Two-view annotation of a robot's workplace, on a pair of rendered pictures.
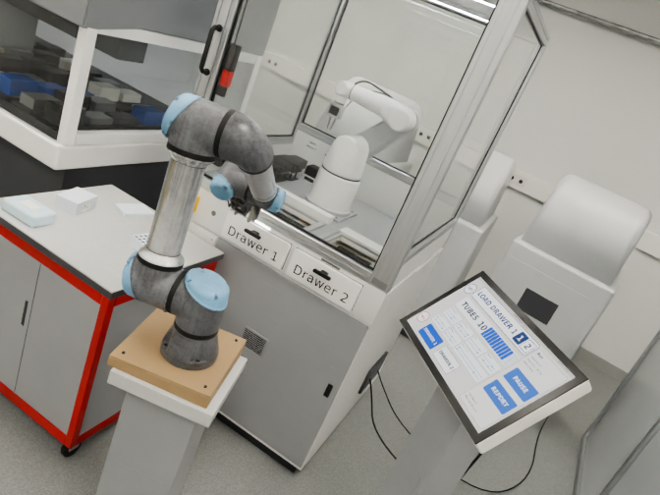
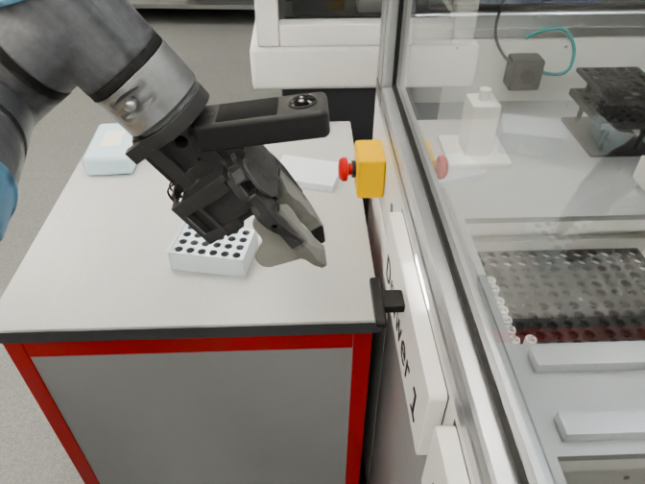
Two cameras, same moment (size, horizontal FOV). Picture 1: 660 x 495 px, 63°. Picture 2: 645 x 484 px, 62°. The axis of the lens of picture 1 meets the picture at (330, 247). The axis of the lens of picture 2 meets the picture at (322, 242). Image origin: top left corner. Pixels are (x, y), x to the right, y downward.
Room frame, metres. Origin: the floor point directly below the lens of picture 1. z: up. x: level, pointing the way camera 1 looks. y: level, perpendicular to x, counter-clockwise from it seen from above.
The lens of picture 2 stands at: (1.68, -0.10, 1.36)
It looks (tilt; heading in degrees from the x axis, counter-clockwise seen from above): 40 degrees down; 70
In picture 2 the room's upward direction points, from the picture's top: straight up
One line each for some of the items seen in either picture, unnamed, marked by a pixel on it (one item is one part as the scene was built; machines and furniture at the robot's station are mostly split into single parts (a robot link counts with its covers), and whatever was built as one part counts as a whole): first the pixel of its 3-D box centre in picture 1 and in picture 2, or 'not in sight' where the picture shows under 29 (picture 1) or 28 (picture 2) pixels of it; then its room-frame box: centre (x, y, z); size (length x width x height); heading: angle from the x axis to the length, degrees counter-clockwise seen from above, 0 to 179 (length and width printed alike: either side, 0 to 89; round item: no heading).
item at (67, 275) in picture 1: (90, 313); (231, 332); (1.76, 0.76, 0.38); 0.62 x 0.58 x 0.76; 72
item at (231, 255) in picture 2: (151, 243); (214, 248); (1.74, 0.60, 0.78); 0.12 x 0.08 x 0.04; 151
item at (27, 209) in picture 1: (29, 210); (115, 147); (1.61, 0.98, 0.78); 0.15 x 0.10 x 0.04; 75
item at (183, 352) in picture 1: (192, 336); not in sight; (1.21, 0.24, 0.85); 0.15 x 0.15 x 0.10
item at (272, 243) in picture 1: (254, 239); (408, 319); (1.92, 0.28, 0.87); 0.29 x 0.02 x 0.11; 72
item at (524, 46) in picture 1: (479, 137); not in sight; (2.22, -0.37, 1.52); 0.87 x 0.01 x 0.86; 162
